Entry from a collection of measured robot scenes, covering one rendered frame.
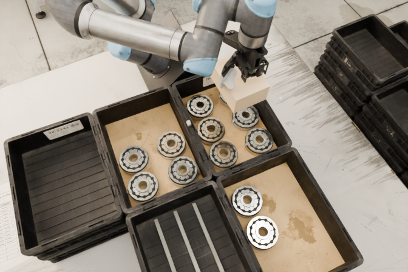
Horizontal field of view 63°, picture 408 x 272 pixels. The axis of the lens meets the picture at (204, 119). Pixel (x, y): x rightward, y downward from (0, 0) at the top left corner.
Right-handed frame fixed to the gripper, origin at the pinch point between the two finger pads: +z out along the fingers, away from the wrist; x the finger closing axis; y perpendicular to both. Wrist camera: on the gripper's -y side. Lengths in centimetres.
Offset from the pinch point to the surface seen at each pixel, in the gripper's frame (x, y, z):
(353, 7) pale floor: 173, -84, 110
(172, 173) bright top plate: -29.6, 11.2, 23.9
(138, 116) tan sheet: -31.7, -16.5, 27.0
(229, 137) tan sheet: -4.4, 6.8, 26.8
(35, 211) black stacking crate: -75, 2, 27
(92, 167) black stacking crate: -54, -4, 27
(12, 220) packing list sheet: -88, -4, 40
